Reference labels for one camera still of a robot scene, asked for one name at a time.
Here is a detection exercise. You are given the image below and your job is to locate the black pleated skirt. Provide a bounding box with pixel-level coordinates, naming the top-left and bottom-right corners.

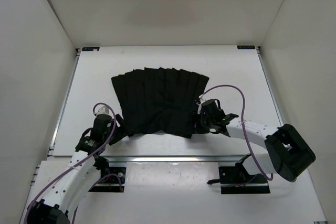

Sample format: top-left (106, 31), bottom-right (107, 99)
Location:
top-left (111, 68), bottom-right (209, 138)

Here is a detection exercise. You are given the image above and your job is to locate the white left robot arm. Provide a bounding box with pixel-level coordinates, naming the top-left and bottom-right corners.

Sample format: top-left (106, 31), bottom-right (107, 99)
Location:
top-left (24, 114), bottom-right (123, 223)

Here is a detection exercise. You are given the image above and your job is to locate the left corner marker sticker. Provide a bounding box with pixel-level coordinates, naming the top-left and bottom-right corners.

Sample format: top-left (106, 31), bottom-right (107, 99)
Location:
top-left (82, 47), bottom-right (100, 51)

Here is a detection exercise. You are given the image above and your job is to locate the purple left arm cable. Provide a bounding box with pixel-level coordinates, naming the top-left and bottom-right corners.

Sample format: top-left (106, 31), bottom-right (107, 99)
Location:
top-left (25, 102), bottom-right (123, 222)

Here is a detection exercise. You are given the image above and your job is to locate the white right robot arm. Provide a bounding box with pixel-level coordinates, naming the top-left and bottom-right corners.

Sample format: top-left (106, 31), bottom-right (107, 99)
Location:
top-left (195, 99), bottom-right (316, 182)

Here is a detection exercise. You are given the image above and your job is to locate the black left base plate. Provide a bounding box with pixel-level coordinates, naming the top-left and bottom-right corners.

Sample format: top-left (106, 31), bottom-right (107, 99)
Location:
top-left (89, 163), bottom-right (127, 193)

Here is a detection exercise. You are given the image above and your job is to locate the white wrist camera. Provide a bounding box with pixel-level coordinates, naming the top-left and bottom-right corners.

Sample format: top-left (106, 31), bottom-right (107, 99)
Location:
top-left (196, 94), bottom-right (205, 114)
top-left (93, 105), bottom-right (109, 116)

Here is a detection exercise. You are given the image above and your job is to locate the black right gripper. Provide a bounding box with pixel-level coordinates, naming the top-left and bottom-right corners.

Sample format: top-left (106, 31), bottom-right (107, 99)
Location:
top-left (184, 111), bottom-right (214, 135)

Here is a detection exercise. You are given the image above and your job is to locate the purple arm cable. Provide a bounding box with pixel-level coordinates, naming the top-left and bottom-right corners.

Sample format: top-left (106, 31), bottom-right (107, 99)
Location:
top-left (25, 102), bottom-right (123, 222)
top-left (201, 84), bottom-right (274, 182)

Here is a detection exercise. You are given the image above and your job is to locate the aluminium table edge rail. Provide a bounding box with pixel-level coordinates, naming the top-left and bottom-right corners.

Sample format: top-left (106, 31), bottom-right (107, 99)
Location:
top-left (106, 155), bottom-right (244, 163)

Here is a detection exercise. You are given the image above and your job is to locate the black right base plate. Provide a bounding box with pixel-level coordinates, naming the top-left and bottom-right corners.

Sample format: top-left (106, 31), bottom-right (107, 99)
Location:
top-left (207, 166), bottom-right (270, 195)

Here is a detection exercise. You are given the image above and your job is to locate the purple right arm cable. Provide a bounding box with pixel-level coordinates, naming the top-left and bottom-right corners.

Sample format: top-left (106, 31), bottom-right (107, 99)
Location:
top-left (201, 84), bottom-right (274, 182)

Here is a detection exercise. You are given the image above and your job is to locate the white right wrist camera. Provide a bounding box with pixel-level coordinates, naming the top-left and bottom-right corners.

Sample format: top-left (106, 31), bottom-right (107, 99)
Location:
top-left (196, 94), bottom-right (205, 114)

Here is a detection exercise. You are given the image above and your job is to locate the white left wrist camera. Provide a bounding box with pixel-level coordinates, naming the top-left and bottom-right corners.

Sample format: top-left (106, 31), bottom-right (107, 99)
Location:
top-left (93, 105), bottom-right (109, 116)

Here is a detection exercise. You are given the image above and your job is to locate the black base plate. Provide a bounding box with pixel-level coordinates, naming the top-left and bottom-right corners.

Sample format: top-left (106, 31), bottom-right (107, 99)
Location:
top-left (89, 163), bottom-right (127, 193)
top-left (207, 166), bottom-right (270, 195)

